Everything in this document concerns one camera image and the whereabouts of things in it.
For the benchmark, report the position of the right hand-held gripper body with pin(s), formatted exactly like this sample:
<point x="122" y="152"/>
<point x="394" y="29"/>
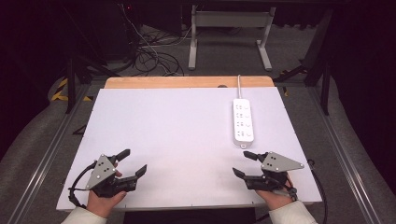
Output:
<point x="277" y="163"/>

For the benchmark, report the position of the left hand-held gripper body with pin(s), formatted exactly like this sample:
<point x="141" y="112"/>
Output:
<point x="100" y="174"/>

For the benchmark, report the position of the person's left hand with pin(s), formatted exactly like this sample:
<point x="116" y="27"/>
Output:
<point x="101" y="205"/>

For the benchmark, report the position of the person's right hand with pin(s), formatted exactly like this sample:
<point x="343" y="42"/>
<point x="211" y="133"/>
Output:
<point x="275" y="199"/>

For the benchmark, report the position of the white power strip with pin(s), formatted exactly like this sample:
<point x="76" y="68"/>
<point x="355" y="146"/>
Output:
<point x="243" y="123"/>

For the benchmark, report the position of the white table board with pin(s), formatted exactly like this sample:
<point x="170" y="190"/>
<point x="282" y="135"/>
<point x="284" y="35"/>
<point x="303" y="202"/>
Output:
<point x="174" y="130"/>

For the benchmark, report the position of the yellow black hazard tape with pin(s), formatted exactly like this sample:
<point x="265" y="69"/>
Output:
<point x="60" y="91"/>

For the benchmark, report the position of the black metal stand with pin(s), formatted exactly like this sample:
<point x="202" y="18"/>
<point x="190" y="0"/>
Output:
<point x="79" y="68"/>
<point x="320" y="62"/>

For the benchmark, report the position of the aluminium floor rail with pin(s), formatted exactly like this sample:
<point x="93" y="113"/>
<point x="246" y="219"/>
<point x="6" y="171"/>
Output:
<point x="342" y="155"/>
<point x="46" y="158"/>

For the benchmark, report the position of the white metal desk frame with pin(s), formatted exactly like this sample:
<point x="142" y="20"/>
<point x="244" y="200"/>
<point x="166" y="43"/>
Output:
<point x="230" y="19"/>

